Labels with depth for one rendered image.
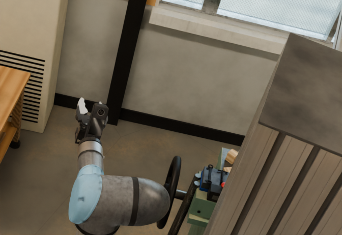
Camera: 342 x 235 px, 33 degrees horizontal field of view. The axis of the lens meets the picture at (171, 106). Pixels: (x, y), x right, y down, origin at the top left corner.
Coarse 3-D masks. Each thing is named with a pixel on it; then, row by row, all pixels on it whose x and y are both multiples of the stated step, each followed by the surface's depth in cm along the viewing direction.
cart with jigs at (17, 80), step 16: (0, 80) 296; (16, 80) 299; (0, 96) 288; (16, 96) 290; (0, 112) 279; (16, 112) 316; (0, 128) 271; (16, 128) 323; (0, 144) 311; (16, 144) 332; (0, 160) 302
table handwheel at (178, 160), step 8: (176, 160) 221; (176, 168) 217; (168, 176) 238; (176, 176) 215; (168, 184) 226; (176, 184) 214; (168, 192) 213; (176, 192) 225; (184, 192) 226; (168, 216) 215; (160, 224) 218
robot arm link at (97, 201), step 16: (80, 176) 137; (96, 176) 136; (112, 176) 138; (80, 192) 133; (96, 192) 133; (112, 192) 134; (128, 192) 135; (80, 208) 132; (96, 208) 132; (112, 208) 133; (128, 208) 134; (80, 224) 138; (96, 224) 135; (112, 224) 136; (128, 224) 137
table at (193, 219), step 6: (222, 150) 239; (228, 150) 240; (222, 156) 236; (222, 162) 233; (228, 162) 234; (222, 168) 231; (192, 216) 212; (198, 216) 213; (192, 222) 212; (198, 222) 212; (204, 222) 212
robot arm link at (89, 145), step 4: (80, 144) 175; (84, 144) 173; (88, 144) 173; (92, 144) 173; (96, 144) 174; (100, 144) 176; (80, 148) 173; (84, 148) 172; (88, 148) 172; (92, 148) 172; (96, 148) 173; (100, 148) 174; (80, 152) 172; (100, 152) 173
